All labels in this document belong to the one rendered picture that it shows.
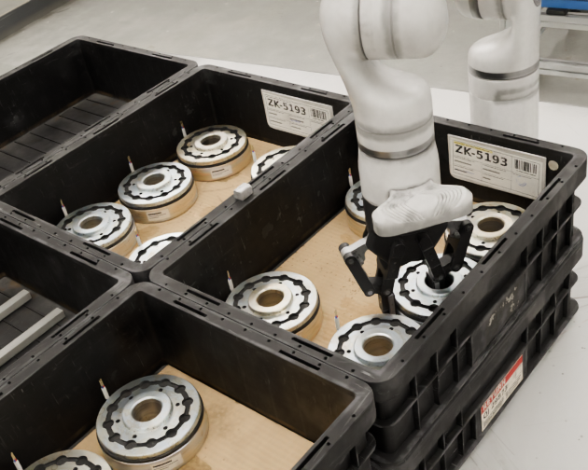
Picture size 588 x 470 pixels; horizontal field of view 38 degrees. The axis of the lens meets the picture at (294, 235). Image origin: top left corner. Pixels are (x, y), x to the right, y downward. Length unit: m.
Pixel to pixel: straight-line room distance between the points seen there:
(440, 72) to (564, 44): 0.47
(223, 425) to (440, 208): 0.30
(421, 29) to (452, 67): 2.56
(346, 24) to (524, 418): 0.49
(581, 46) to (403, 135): 2.64
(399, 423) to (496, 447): 0.20
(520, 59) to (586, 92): 1.91
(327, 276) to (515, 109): 0.36
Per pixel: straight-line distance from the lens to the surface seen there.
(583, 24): 2.85
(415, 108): 0.75
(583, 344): 1.07
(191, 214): 1.14
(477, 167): 1.04
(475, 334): 0.85
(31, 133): 1.47
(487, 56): 1.15
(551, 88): 3.08
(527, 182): 1.02
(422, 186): 0.78
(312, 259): 1.01
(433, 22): 0.71
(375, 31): 0.71
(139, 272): 0.89
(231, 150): 1.19
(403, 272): 0.92
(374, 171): 0.77
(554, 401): 1.01
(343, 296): 0.95
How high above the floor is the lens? 1.45
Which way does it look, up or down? 36 degrees down
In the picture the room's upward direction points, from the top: 11 degrees counter-clockwise
